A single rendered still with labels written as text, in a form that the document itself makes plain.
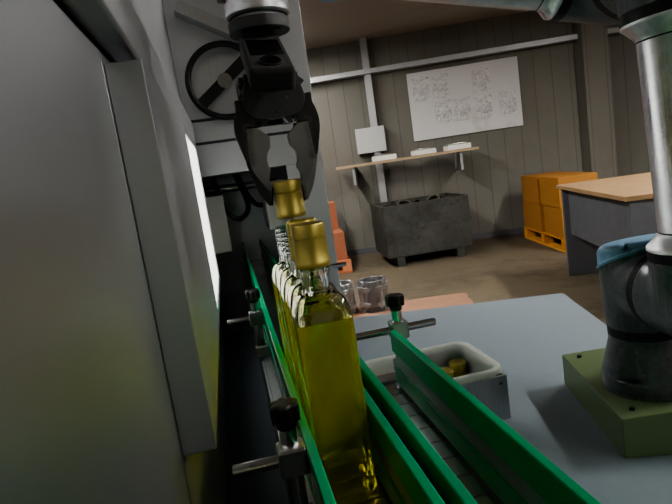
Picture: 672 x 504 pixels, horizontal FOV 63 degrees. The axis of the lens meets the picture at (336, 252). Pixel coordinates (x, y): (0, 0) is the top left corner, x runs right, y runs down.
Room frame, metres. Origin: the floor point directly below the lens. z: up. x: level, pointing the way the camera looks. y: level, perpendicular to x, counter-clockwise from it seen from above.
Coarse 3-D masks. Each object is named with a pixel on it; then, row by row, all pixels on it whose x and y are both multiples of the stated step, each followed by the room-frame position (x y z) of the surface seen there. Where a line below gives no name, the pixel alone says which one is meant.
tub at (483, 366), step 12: (432, 348) 1.03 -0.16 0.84; (444, 348) 1.03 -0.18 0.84; (456, 348) 1.03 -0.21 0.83; (468, 348) 1.00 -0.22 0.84; (372, 360) 1.01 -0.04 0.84; (384, 360) 1.01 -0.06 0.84; (432, 360) 1.02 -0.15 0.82; (444, 360) 1.03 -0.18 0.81; (468, 360) 1.00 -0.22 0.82; (480, 360) 0.95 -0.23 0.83; (492, 360) 0.92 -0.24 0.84; (384, 372) 1.00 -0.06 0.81; (468, 372) 1.00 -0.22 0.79; (480, 372) 0.88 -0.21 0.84; (492, 372) 0.87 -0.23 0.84
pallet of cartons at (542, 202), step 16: (528, 176) 6.50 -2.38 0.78; (544, 176) 6.09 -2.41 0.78; (560, 176) 5.75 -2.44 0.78; (576, 176) 5.59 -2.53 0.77; (592, 176) 5.59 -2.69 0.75; (528, 192) 6.55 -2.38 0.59; (544, 192) 6.04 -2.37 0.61; (560, 192) 5.60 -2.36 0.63; (528, 208) 6.59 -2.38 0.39; (544, 208) 6.14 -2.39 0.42; (560, 208) 5.63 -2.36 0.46; (528, 224) 6.65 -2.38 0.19; (544, 224) 6.21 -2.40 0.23; (560, 224) 5.67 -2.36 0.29; (544, 240) 6.15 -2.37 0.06
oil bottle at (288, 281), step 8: (288, 280) 0.64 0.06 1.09; (296, 280) 0.64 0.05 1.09; (280, 288) 0.67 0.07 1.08; (288, 288) 0.63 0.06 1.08; (280, 296) 0.67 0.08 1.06; (288, 320) 0.63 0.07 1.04; (288, 328) 0.63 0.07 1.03; (288, 336) 0.65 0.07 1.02; (288, 344) 0.67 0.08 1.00; (296, 368) 0.63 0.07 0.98; (296, 376) 0.63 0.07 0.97; (296, 384) 0.65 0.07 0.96
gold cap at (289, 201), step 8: (272, 184) 0.65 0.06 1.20; (280, 184) 0.64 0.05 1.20; (288, 184) 0.64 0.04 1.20; (296, 184) 0.65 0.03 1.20; (280, 192) 0.64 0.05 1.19; (288, 192) 0.64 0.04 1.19; (296, 192) 0.64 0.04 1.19; (280, 200) 0.64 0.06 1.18; (288, 200) 0.64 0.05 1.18; (296, 200) 0.64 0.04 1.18; (280, 208) 0.64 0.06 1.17; (288, 208) 0.64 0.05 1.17; (296, 208) 0.64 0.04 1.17; (304, 208) 0.65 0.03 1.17; (280, 216) 0.65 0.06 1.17; (288, 216) 0.64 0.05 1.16; (296, 216) 0.64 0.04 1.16
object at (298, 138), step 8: (296, 128) 0.66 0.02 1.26; (304, 128) 0.66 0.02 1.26; (288, 136) 0.66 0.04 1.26; (296, 136) 0.66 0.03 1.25; (304, 136) 0.66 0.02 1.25; (296, 144) 0.66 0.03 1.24; (304, 144) 0.66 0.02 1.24; (312, 144) 0.66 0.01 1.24; (296, 152) 0.66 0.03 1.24; (304, 152) 0.66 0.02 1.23; (312, 152) 0.66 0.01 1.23; (304, 160) 0.66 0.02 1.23; (312, 160) 0.66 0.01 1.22; (304, 168) 0.66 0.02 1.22; (312, 168) 0.66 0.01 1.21; (304, 176) 0.66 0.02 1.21; (312, 176) 0.66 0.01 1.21; (304, 184) 0.66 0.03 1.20; (312, 184) 0.67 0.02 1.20; (304, 192) 0.66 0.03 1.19; (304, 200) 0.67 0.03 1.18
